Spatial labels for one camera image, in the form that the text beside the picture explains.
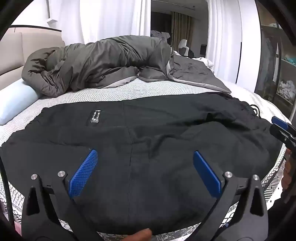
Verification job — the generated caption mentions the wide white curtain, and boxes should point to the wide white curtain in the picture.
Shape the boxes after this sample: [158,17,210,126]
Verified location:
[47,0,152,45]

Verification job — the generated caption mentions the grey duvet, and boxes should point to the grey duvet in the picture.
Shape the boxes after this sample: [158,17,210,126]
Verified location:
[21,35,232,98]

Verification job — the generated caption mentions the light blue pillow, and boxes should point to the light blue pillow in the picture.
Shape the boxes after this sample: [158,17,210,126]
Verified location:
[0,82,41,126]

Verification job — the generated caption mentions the person's right hand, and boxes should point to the person's right hand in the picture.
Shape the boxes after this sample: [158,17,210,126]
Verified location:
[284,150,293,189]

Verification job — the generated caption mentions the black pants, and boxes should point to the black pants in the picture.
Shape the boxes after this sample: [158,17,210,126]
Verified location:
[0,92,284,235]

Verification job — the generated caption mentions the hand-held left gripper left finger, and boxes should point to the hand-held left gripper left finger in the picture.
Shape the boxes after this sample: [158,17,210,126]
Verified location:
[21,149,103,241]

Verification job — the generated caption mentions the narrow white curtain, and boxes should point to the narrow white curtain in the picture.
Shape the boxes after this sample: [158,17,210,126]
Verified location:
[206,0,244,84]

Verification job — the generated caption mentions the black cable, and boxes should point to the black cable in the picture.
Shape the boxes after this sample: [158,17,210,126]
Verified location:
[0,155,12,223]

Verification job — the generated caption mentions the brown curtain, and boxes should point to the brown curtain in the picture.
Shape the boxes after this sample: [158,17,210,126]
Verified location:
[171,11,194,50]

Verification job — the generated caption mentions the beige padded headboard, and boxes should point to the beige padded headboard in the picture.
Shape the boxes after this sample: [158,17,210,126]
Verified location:
[0,25,66,90]

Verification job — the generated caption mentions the person's left hand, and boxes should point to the person's left hand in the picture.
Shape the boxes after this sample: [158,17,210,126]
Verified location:
[126,228,153,241]

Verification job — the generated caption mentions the pile of pale clothes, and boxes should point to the pile of pale clothes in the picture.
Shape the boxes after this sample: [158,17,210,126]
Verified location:
[277,80,296,100]

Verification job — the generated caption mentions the white chair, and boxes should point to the white chair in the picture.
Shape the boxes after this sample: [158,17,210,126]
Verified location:
[179,39,190,56]

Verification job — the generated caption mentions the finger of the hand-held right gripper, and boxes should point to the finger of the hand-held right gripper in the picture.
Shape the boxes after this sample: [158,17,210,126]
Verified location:
[271,116,290,131]
[269,124,296,149]

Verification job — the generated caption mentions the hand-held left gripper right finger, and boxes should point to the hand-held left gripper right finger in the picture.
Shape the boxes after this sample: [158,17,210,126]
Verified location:
[193,150,269,241]

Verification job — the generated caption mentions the dark open wardrobe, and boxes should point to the dark open wardrobe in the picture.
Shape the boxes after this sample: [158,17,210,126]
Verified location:
[254,0,296,116]

